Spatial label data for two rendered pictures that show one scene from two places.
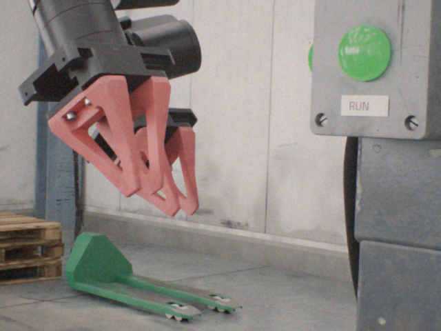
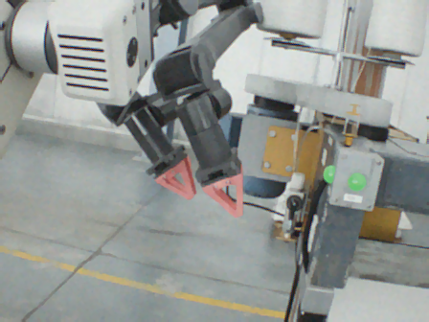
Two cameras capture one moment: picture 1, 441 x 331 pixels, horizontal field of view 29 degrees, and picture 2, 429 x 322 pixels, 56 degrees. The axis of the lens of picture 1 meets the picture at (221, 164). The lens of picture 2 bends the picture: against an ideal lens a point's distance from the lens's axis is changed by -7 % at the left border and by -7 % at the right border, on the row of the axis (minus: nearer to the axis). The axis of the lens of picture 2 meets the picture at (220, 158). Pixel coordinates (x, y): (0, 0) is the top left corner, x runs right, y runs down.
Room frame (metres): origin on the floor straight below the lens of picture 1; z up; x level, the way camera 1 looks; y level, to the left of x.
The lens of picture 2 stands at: (0.05, 0.50, 1.44)
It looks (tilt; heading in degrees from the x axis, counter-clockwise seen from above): 13 degrees down; 323
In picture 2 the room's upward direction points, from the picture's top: 8 degrees clockwise
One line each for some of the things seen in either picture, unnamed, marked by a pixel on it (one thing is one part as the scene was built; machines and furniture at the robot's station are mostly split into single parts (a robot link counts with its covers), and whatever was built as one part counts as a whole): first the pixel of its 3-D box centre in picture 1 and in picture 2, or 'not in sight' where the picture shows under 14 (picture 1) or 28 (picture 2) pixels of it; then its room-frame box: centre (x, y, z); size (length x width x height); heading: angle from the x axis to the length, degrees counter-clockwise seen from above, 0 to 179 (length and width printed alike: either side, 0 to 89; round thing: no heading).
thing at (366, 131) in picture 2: not in sight; (367, 130); (0.57, -0.25, 1.35); 0.09 x 0.09 x 0.03
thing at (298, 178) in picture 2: not in sight; (294, 207); (0.70, -0.21, 1.14); 0.05 x 0.04 x 0.16; 136
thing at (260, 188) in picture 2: not in sight; (266, 150); (0.95, -0.33, 1.21); 0.15 x 0.15 x 0.25
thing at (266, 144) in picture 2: not in sight; (291, 151); (0.85, -0.32, 1.23); 0.28 x 0.07 x 0.16; 46
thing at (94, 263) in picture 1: (138, 214); not in sight; (5.78, 0.57, 0.58); 1.59 x 0.54 x 1.15; 46
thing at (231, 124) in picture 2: not in sight; (234, 134); (0.99, -0.23, 1.25); 0.10 x 0.08 x 0.12; 161
